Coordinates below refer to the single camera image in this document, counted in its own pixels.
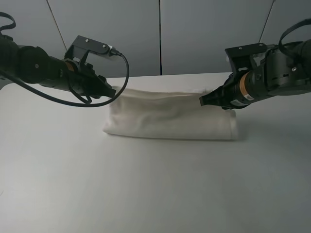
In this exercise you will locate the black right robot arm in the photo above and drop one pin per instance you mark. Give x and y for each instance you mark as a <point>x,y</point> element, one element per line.
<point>260,72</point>

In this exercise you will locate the white towel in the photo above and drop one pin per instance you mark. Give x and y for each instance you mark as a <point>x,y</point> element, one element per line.
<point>169,115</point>

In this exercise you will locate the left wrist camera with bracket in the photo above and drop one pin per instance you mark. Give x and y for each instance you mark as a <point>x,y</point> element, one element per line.
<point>82,47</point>

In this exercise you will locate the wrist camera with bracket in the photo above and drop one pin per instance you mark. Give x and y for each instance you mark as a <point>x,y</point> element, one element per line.
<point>82,47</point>
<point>243,56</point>

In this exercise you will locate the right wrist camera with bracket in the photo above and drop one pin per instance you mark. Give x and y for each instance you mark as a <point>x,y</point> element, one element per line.
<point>243,56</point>

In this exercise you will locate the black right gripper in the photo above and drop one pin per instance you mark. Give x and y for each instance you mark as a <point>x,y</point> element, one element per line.
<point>239,91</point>

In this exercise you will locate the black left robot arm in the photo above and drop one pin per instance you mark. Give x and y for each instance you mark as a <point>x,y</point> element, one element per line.
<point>34,66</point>

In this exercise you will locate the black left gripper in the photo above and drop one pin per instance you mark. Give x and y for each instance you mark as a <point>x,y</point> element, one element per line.
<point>83,80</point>

